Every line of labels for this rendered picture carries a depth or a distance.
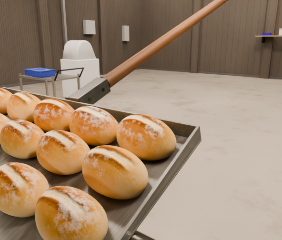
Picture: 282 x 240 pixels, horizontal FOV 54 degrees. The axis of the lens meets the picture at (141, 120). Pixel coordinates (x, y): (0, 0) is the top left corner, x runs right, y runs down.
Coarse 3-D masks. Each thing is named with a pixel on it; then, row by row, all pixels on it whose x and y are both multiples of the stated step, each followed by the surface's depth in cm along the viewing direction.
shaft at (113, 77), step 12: (216, 0) 99; (204, 12) 91; (180, 24) 83; (192, 24) 86; (168, 36) 77; (144, 48) 72; (156, 48) 73; (132, 60) 67; (144, 60) 70; (120, 72) 63
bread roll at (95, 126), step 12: (84, 108) 45; (96, 108) 45; (72, 120) 45; (84, 120) 43; (96, 120) 43; (108, 120) 43; (72, 132) 46; (84, 132) 43; (96, 132) 43; (108, 132) 43; (96, 144) 44
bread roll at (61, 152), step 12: (48, 132) 42; (60, 132) 40; (48, 144) 39; (60, 144) 39; (72, 144) 39; (84, 144) 41; (48, 156) 39; (60, 156) 38; (72, 156) 38; (84, 156) 39; (48, 168) 40; (60, 168) 39; (72, 168) 39
